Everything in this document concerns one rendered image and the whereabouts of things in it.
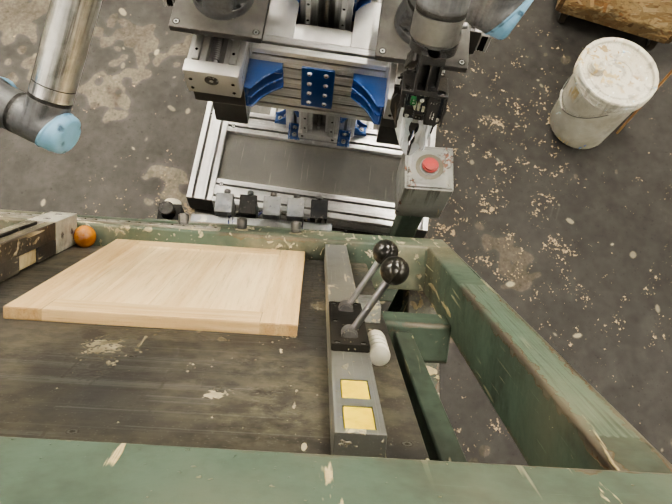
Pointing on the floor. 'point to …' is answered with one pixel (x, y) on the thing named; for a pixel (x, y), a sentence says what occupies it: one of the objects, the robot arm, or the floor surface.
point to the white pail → (604, 91)
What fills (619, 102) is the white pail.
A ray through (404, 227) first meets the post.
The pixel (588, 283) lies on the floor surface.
